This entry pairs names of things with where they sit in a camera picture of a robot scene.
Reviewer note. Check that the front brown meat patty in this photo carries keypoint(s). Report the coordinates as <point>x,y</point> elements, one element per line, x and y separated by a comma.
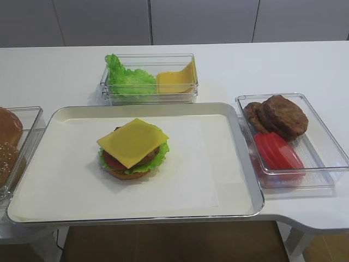
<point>286,117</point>

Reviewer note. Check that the yellow cheese slice on burger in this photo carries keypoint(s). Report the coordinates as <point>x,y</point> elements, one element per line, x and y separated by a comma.
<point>107,141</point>

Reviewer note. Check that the clear bun box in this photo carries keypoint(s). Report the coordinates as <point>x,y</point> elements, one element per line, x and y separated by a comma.
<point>33,128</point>

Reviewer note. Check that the green lettuce leaf on burger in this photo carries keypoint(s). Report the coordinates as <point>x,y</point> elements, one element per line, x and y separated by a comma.
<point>157,161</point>

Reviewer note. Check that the plain orange-brown bun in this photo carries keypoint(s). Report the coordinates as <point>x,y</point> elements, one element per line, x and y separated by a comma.
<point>11,128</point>

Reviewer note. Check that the brown patty on burger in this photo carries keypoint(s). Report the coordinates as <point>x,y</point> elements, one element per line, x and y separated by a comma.
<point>149,157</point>

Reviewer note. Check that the rear brown meat patty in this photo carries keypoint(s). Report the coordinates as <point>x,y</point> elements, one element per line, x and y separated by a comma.
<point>250,112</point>

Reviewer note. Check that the yellow cheese slices in box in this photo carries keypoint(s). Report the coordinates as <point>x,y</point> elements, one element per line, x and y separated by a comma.
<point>182,81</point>

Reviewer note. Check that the white paper liner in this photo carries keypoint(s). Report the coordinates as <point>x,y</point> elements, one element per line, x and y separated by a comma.
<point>65,180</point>

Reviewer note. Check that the brown meat patty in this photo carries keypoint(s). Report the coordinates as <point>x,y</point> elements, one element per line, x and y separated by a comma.
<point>250,112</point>
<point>286,117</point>

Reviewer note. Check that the clear lettuce and cheese box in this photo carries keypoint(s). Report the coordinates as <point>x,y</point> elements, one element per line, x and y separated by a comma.
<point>153,64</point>

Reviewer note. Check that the bottom bun of burger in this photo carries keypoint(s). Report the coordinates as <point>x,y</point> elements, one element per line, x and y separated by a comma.
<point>122,176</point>

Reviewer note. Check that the green lettuce in box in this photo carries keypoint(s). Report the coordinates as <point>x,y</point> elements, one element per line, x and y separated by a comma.
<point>123,81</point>

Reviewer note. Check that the red tomato slice on burger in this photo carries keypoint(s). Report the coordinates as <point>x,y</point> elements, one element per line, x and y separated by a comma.
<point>112,162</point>

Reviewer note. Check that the silver metal tray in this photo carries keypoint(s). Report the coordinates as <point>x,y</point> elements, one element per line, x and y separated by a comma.
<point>236,184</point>

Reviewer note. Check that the clear patty and tomato box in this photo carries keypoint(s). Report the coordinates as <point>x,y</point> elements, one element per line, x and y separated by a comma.
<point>325,162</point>

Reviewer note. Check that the red tomato slices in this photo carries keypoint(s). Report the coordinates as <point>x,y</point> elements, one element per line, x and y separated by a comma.
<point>279,159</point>

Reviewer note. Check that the sesame bun in box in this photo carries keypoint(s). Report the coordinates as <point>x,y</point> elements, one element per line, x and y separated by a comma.
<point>9,155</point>

